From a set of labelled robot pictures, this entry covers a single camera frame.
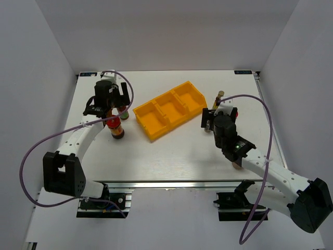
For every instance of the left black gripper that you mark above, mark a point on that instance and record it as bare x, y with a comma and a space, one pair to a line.
124, 99

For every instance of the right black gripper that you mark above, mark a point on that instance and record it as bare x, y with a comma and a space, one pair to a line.
207, 114

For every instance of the yellow-cap green-label sauce bottle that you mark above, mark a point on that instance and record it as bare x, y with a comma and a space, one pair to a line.
123, 114

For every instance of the small beige-cap oil bottle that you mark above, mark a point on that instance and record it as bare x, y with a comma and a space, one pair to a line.
217, 99

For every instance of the red-lid dark sauce jar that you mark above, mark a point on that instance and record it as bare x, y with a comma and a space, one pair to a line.
115, 127

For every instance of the pink-lid spice jar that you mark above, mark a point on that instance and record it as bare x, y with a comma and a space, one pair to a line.
237, 165

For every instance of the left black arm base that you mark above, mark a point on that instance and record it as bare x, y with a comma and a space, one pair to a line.
118, 209

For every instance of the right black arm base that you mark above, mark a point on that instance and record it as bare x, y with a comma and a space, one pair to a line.
234, 206

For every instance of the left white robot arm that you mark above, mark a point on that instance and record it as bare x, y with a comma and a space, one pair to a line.
62, 170

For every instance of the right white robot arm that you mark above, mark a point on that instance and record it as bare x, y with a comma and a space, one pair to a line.
307, 202

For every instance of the yellow three-compartment bin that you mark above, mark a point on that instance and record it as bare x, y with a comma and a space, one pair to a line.
164, 113

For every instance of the right XDOF logo sticker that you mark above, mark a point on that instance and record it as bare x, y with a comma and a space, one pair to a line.
243, 72

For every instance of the xdof logo sticker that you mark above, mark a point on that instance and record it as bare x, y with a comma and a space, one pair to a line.
88, 74
243, 72

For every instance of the left XDOF logo sticker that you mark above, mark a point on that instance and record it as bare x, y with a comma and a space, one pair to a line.
88, 74

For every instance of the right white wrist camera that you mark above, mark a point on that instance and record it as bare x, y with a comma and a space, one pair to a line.
225, 107

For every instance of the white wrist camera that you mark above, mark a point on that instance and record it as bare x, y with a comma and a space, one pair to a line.
225, 107
108, 77

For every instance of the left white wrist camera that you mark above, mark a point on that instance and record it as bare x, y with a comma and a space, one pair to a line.
108, 77

